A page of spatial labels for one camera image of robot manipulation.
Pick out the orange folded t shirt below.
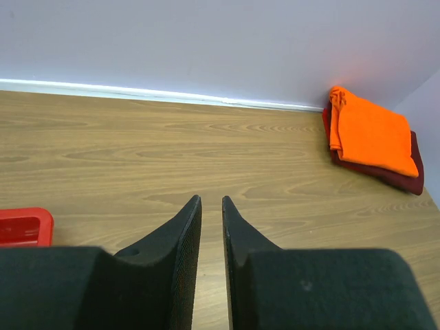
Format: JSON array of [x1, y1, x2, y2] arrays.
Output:
[[329, 86, 419, 177]]

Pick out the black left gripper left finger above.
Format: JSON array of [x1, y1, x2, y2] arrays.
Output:
[[1, 196, 201, 329]]

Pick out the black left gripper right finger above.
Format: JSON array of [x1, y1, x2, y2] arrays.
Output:
[[222, 197, 436, 329]]

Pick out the dark red folded t shirt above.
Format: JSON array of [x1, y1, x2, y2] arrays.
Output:
[[322, 105, 424, 195]]

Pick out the red plastic tray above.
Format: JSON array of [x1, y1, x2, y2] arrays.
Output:
[[0, 208, 54, 248]]

